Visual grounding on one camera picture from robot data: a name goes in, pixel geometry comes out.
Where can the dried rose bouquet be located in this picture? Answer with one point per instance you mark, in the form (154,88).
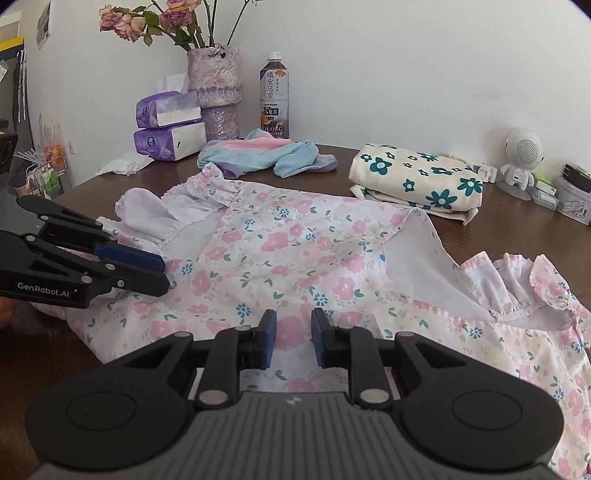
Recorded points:
(124,23)

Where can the white plastic holder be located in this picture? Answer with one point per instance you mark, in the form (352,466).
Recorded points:
(485,171)

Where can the folded cream teal-flowered garment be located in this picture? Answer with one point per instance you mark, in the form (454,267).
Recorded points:
(415,180)

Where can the crumpled white tissue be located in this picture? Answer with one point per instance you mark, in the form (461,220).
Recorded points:
(122,167)

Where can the tea bottle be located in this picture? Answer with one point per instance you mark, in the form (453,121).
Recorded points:
(275,97)

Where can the open purple tissue pack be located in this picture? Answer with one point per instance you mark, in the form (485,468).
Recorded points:
(147,110)

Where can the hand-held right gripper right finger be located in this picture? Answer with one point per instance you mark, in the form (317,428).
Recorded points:
(318,337)

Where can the pastel blue pink garment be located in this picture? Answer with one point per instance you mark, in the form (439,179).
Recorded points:
(258,152)

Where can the clear plastic small box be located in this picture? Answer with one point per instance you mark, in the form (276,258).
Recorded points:
(542,201)

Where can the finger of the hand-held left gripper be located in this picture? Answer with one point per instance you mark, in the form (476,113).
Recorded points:
(138,284)
(129,258)

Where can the white robot-shaped speaker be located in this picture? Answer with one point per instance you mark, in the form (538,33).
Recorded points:
(521,147)

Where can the purple textured vase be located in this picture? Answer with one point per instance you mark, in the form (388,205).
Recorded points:
(214,92)

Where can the pink floral dress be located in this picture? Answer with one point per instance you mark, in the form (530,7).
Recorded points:
(300,244)

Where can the black power adapter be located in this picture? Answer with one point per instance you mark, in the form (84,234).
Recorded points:
(577,177)

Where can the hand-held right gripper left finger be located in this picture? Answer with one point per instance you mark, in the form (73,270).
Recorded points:
(269,337)

